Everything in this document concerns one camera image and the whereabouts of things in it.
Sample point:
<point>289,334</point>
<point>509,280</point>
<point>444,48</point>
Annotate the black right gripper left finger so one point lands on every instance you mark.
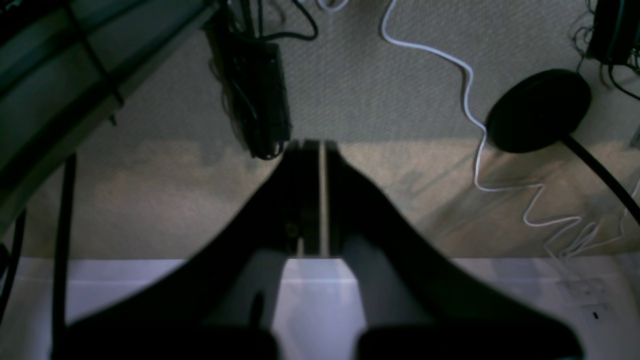
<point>220,304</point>

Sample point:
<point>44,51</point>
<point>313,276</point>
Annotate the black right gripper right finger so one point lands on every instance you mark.
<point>418,305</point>

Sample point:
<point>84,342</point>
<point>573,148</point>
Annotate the black power adapter bundle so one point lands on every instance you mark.
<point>249,63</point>

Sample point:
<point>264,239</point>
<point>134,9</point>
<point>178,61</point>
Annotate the black round stand base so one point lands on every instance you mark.
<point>544,109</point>

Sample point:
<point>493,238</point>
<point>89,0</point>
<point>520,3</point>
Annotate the grey aluminium frame rail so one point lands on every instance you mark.
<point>66,65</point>

